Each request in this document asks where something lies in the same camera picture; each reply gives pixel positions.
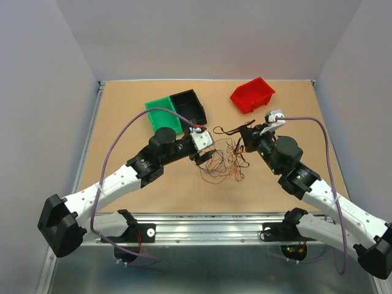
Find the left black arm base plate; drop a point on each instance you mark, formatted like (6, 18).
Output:
(140, 233)

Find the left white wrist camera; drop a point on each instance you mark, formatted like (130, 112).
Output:
(202, 140)

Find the aluminium rail frame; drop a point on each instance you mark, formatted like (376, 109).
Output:
(208, 217)

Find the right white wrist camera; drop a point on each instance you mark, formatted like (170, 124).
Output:
(273, 120)

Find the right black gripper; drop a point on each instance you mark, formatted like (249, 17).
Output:
(251, 136)

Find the red plastic bin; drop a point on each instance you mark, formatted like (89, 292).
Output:
(252, 95)

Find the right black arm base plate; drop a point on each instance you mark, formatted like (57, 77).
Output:
(279, 232)

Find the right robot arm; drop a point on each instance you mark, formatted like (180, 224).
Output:
(363, 236)

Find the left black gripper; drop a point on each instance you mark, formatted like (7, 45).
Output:
(199, 159)

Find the black plastic bin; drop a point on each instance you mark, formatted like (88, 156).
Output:
(187, 104)

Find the green plastic bin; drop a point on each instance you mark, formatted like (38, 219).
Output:
(160, 118)

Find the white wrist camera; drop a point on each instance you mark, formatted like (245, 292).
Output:
(273, 120)
(202, 140)

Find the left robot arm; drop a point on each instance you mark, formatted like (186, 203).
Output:
(67, 222)

